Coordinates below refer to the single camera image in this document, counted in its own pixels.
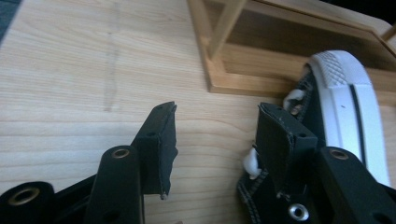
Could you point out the wooden shoe rack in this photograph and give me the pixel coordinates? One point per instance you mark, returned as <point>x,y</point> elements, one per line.
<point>249,46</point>

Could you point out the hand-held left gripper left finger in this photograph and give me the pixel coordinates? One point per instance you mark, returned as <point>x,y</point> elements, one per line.
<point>155,149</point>

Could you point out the black and white sneaker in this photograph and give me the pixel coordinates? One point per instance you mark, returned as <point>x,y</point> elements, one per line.
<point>339,102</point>

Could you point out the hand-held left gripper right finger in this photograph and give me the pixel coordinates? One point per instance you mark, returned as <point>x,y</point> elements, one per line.
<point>280,140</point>

